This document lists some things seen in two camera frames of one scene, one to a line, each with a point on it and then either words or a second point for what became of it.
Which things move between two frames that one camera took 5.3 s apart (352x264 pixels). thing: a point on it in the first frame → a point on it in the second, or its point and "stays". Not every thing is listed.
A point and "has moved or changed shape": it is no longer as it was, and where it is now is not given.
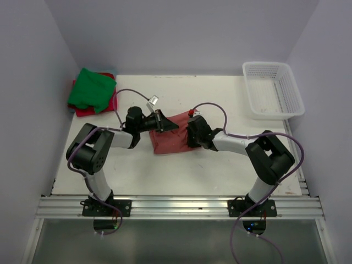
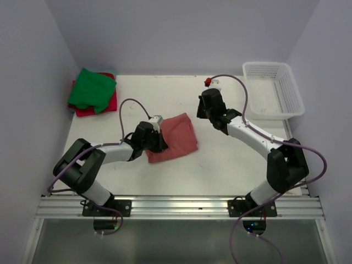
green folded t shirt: x=92 y=89 stays
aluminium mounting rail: x=180 y=207 stays
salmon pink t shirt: x=174 y=140 has moved or changed shape
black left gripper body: x=148 y=124 → x=154 y=143
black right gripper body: x=193 y=139 → x=210 y=115
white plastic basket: x=272 y=91 stays
